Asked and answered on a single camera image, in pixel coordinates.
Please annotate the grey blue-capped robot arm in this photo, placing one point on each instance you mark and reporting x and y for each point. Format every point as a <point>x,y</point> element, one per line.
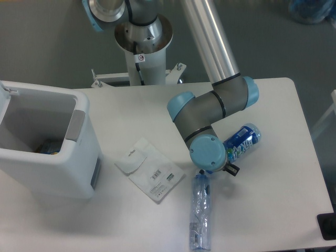
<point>193,116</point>

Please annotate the black device at table edge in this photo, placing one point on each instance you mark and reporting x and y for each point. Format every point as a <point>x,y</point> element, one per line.
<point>327,225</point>

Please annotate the white plastic package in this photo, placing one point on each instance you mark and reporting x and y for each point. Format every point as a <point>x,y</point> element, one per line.
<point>150,170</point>

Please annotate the clear crushed plastic bottle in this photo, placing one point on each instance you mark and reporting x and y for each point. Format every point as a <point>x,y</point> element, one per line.
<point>200,215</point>

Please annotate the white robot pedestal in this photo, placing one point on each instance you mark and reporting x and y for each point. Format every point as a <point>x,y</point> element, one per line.
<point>144,46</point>

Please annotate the white metal base frame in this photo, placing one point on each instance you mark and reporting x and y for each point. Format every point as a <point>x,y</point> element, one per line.
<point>144,77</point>

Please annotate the blue plastic bag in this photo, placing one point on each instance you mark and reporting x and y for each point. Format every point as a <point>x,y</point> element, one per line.
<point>310,12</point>

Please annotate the white trash can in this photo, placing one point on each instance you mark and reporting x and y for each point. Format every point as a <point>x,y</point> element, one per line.
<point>32,114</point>

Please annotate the trash inside can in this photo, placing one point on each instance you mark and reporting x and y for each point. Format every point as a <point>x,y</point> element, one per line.
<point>50,147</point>

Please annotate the blue labelled plastic bottle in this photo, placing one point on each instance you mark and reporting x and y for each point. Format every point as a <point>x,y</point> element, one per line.
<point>242,141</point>

